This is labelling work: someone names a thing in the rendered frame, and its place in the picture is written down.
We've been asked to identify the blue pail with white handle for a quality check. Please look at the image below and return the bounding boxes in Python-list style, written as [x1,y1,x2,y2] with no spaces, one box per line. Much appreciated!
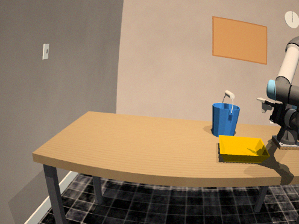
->
[212,90,240,137]

